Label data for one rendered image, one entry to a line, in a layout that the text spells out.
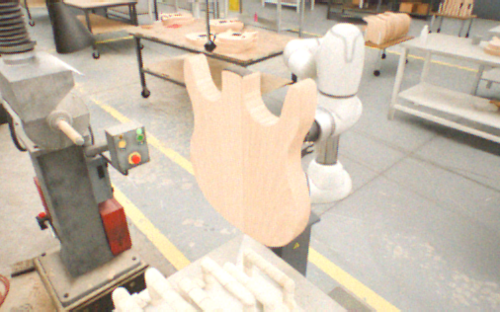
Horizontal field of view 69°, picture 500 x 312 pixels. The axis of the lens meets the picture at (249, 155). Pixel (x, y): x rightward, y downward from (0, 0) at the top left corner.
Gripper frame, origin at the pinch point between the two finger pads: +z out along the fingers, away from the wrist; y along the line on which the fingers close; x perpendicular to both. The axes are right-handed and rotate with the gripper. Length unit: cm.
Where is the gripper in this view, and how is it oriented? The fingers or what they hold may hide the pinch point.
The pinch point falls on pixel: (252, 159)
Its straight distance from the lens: 83.3
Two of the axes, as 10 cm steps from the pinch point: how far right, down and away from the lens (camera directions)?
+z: -7.1, 3.7, -5.9
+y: -7.0, -3.7, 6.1
